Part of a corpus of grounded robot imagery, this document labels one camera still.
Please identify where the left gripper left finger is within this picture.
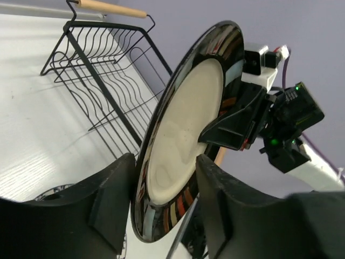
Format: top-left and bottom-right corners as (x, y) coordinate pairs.
(1, 153), (135, 258)

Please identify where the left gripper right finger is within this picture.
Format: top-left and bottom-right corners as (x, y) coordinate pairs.
(196, 155), (344, 258)

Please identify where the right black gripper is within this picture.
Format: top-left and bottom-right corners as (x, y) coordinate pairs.
(198, 82), (272, 151)

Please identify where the striped rim beige plate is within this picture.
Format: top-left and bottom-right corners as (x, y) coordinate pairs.
(131, 21), (244, 243)

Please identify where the black wire dish rack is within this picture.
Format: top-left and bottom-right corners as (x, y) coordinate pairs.
(41, 17), (175, 163)

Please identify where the blue floral plate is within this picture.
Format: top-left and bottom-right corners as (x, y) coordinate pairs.
(34, 184), (127, 258)

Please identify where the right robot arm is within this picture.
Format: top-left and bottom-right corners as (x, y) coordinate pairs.
(198, 82), (344, 192)

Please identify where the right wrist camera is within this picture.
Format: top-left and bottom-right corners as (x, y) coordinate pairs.
(241, 43), (290, 92)

